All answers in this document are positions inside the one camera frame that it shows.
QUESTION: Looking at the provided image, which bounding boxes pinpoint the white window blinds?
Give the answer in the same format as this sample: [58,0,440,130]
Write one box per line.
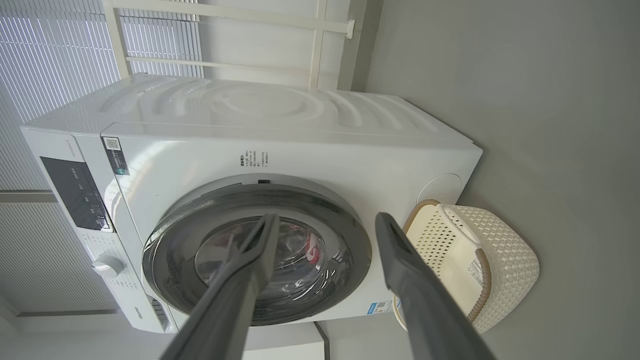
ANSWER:
[0,0,205,192]
[0,200,118,313]

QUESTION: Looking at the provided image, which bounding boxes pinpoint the cream perforated laundry basket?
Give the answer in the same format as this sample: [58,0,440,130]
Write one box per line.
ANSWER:
[392,199,541,335]

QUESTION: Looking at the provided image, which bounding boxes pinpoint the round dark washer door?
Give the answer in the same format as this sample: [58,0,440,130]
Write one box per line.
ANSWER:
[142,174,373,327]

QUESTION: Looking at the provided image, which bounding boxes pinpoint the white front-load washing machine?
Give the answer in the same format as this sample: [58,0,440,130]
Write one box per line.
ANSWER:
[20,72,484,335]

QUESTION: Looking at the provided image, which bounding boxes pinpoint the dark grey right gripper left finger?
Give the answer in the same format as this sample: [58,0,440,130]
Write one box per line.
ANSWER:
[160,213,281,360]

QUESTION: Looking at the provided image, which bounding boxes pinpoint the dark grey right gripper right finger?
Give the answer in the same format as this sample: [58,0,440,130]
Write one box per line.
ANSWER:
[375,212,498,360]

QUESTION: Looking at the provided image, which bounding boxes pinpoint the white control knob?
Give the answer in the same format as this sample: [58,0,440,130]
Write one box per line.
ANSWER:
[92,254,125,279]

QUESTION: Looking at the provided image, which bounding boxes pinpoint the printed product label sticker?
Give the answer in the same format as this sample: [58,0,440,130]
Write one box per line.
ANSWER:
[467,260,486,290]

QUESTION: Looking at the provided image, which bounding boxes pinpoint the QR code sticker strip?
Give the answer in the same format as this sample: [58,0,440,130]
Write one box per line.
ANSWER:
[102,136,130,176]

